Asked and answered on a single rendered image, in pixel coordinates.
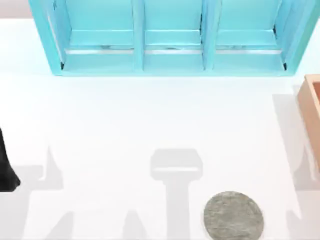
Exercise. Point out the light blue rack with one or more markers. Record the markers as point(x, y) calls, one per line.
point(172, 37)

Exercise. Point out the grey round coaster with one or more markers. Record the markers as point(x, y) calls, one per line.
point(233, 216)

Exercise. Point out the salmon-coloured shallow box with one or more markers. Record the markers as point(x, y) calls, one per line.
point(310, 110)

